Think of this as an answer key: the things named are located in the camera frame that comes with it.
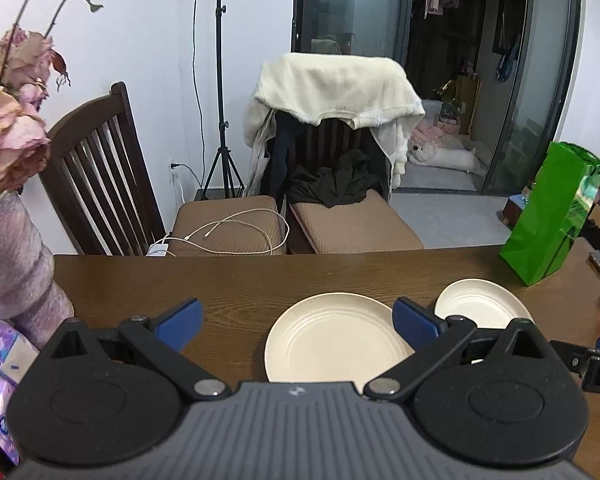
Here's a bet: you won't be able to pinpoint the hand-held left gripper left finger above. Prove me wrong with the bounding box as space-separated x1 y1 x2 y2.
45 297 232 404

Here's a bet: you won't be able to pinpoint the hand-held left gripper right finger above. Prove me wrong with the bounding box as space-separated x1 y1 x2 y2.
362 296 551 403

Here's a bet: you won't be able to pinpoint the cream plate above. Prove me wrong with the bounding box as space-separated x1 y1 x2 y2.
265 292 416 383
434 278 535 331

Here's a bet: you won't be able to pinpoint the brown seat cushion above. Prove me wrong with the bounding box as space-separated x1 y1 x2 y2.
172 196 287 257
287 190 425 255

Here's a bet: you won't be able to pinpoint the green paper bag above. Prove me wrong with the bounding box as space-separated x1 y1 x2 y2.
499 141 600 287

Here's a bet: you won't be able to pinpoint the dark crumpled clothing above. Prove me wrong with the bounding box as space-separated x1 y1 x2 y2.
286 149 381 208

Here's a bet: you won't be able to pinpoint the white plush toy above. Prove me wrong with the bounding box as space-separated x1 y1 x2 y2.
407 142 486 171

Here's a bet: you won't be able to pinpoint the dark wooden chair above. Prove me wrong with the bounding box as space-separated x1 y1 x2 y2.
40 81 167 257
275 110 396 201

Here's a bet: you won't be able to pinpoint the pink textured vase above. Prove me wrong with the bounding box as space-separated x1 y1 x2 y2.
0 190 75 351

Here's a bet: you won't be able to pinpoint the purple tissue box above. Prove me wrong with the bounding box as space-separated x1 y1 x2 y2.
0 305 38 386

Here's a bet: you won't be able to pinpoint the pink blanket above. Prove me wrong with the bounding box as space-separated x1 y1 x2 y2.
412 122 461 148

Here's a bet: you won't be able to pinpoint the navy hanging garment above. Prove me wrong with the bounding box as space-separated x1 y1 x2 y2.
267 110 306 211

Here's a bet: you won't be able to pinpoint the black light stand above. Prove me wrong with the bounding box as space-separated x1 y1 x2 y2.
200 0 246 201

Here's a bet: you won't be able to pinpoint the gold gift bag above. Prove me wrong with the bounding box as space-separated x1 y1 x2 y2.
432 76 482 136

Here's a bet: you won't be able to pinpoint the dried pink roses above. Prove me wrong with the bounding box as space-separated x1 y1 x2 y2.
0 0 148 201

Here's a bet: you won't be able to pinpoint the cream sweater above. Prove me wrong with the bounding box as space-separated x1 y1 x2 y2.
243 52 426 196

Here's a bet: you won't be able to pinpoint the glass sliding door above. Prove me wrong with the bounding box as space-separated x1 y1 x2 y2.
480 0 583 196
292 0 416 61

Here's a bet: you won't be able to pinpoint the white charging cable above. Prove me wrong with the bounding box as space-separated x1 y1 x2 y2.
147 208 291 257

